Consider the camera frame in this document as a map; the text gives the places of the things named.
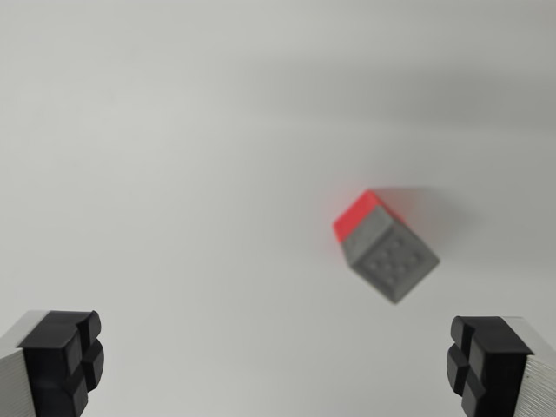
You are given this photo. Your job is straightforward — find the grey embossed cube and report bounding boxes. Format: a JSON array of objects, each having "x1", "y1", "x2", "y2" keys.
[{"x1": 341, "y1": 204, "x2": 440, "y2": 306}]

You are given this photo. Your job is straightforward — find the red embossed cube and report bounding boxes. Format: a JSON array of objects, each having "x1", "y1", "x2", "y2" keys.
[{"x1": 332, "y1": 189, "x2": 407, "y2": 257}]

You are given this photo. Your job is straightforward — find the black-padded silver gripper left finger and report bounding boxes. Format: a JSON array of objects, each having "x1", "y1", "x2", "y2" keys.
[{"x1": 0, "y1": 309, "x2": 106, "y2": 417}]

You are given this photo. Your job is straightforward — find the black-padded silver gripper right finger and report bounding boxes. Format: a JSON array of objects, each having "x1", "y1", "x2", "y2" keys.
[{"x1": 446, "y1": 315, "x2": 556, "y2": 417}]

